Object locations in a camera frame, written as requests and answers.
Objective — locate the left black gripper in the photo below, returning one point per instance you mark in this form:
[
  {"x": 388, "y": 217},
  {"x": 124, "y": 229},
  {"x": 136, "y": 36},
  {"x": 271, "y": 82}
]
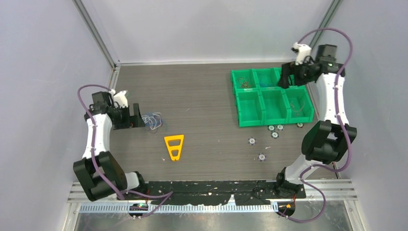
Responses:
[{"x": 134, "y": 121}]

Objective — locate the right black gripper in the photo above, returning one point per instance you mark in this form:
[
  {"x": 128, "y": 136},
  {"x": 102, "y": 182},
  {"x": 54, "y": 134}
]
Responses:
[{"x": 290, "y": 68}]

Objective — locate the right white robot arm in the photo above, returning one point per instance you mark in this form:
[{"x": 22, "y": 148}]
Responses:
[{"x": 332, "y": 135}]

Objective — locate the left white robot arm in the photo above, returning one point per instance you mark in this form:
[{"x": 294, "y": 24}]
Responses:
[{"x": 98, "y": 172}]

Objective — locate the green compartment bin tray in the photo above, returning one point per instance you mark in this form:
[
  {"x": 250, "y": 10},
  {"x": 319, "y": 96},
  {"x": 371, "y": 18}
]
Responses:
[{"x": 260, "y": 102}]

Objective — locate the poker chip far right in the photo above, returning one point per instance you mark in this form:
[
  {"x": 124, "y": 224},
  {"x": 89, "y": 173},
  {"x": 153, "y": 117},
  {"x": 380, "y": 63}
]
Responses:
[{"x": 300, "y": 124}]

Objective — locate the poker chip right upper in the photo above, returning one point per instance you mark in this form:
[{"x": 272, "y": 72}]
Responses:
[{"x": 280, "y": 127}]

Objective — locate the poker chip centre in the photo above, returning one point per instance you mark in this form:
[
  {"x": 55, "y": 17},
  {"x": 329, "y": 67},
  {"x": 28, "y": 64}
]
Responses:
[{"x": 252, "y": 141}]

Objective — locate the poker chip lower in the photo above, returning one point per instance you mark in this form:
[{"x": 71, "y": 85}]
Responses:
[{"x": 261, "y": 157}]

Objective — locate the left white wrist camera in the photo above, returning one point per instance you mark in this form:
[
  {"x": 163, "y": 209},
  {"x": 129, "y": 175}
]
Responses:
[{"x": 119, "y": 98}]

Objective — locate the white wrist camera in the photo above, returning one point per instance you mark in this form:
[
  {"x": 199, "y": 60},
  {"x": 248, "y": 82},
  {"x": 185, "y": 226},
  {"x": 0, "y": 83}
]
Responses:
[
  {"x": 301, "y": 51},
  {"x": 119, "y": 98}
]

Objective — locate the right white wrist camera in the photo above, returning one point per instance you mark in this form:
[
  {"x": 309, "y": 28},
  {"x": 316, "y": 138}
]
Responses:
[{"x": 301, "y": 51}]

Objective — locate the yellow triangular plastic frame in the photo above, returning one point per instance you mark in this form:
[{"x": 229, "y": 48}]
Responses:
[{"x": 174, "y": 150}]

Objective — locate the slotted aluminium cable duct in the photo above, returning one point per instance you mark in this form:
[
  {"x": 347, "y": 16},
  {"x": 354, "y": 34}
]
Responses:
[{"x": 144, "y": 208}]

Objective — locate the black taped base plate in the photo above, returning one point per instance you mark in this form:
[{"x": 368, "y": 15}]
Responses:
[{"x": 244, "y": 192}]

